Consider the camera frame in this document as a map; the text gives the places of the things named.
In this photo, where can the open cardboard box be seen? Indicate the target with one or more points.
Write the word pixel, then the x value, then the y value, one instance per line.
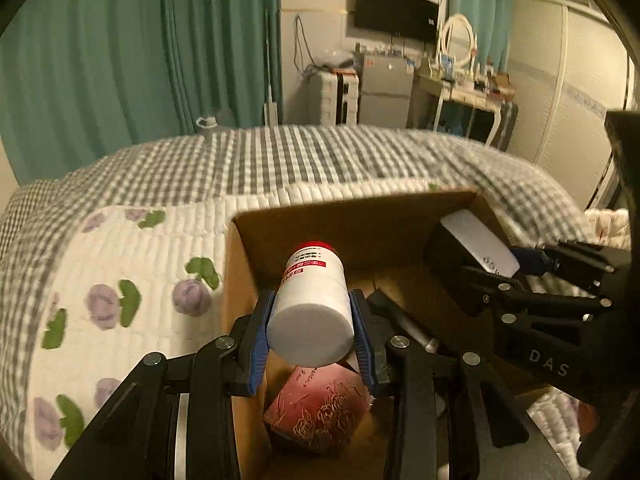
pixel 382 242

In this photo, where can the white bottle red cap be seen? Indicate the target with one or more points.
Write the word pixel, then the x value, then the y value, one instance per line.
pixel 310 323

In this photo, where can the dark suitcase by wardrobe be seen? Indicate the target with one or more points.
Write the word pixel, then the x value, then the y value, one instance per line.
pixel 509 116

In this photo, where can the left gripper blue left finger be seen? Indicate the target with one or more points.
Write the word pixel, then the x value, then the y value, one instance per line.
pixel 134 434

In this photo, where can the black wall television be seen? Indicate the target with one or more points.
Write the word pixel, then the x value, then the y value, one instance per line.
pixel 409 19

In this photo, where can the grey checkered bed blanket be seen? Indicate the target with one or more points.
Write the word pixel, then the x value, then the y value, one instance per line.
pixel 250 169

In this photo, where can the black power bank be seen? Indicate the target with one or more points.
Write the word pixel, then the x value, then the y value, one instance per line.
pixel 469 260

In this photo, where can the right hand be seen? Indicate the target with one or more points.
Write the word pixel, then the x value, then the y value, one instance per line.
pixel 588 419

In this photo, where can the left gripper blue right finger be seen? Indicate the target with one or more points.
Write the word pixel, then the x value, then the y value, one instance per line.
pixel 457 405

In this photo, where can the white suitcase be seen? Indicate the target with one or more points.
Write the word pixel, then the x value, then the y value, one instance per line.
pixel 333 98

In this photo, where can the red floral box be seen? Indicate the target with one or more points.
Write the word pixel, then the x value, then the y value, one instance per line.
pixel 319 408

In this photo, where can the green curtain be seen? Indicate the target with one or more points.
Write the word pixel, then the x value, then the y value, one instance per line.
pixel 81 79
pixel 491 21

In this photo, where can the white dressing table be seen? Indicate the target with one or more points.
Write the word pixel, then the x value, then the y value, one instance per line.
pixel 429 95

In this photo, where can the oval vanity mirror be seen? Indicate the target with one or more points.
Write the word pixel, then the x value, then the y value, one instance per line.
pixel 457 41

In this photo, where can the white louvered wardrobe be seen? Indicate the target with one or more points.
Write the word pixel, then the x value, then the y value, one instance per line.
pixel 568 68

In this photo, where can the green curtain left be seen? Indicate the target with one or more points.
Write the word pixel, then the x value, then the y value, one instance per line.
pixel 81 79

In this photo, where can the white floral quilted mat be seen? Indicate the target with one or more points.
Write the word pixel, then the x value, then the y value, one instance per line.
pixel 344 331

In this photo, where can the green curtain right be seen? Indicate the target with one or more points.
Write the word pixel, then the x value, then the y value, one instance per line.
pixel 491 21

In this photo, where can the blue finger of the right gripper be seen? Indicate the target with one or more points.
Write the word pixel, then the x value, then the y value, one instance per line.
pixel 571 259
pixel 485 291

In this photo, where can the small silver refrigerator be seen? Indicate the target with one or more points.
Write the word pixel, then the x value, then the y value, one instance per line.
pixel 385 90

